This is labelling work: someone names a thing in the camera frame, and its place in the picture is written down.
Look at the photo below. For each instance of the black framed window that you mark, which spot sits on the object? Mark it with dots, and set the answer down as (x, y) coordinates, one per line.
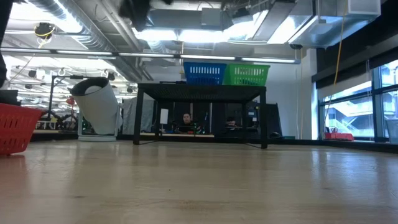
(348, 116)

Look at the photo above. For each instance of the grey covered cabinet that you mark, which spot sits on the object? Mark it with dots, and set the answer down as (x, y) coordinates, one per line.
(127, 115)

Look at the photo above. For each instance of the black security camera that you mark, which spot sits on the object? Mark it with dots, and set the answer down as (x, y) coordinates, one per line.
(297, 46)

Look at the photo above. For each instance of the long ceiling light strip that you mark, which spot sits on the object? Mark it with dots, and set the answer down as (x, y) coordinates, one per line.
(205, 57)

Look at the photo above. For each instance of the red round object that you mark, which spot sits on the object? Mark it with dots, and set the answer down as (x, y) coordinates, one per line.
(71, 101)

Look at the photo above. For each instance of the person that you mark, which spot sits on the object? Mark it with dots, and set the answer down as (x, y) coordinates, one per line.
(187, 119)
(231, 122)

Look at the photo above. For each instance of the large rectangular ceiling duct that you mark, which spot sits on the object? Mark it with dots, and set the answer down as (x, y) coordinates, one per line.
(326, 28)

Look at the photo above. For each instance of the black aluminium table frame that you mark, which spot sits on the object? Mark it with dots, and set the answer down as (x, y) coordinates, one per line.
(357, 145)

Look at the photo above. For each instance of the green plastic basket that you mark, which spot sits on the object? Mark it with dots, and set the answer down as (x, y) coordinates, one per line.
(247, 74)

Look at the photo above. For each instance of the grey ceiling box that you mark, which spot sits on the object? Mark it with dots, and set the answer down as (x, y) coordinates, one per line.
(211, 17)

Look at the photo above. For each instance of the black metal stand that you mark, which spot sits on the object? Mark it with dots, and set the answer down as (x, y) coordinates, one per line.
(62, 76)

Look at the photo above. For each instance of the red plastic basket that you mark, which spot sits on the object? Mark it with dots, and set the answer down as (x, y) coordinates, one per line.
(17, 129)

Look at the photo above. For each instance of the black computer mouse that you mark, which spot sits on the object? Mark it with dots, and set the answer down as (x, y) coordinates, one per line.
(275, 135)

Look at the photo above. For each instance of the red tray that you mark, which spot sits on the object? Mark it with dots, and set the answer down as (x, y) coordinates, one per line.
(339, 137)

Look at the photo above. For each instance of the black equipment cabinet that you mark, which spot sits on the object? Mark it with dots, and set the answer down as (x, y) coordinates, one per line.
(252, 116)

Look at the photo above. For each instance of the black upright panel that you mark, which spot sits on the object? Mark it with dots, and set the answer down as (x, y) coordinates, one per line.
(276, 118)

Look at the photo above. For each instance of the black monitor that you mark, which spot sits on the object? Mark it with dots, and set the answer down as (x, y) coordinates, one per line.
(7, 97)

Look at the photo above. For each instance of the ribbed silver ceiling duct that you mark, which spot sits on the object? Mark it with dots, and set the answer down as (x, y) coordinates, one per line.
(77, 25)

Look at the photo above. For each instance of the blue plastic basket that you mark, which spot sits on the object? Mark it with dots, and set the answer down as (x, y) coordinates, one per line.
(203, 73)

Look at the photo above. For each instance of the black metal table frame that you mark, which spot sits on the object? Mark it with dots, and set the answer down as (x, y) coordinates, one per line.
(202, 91)

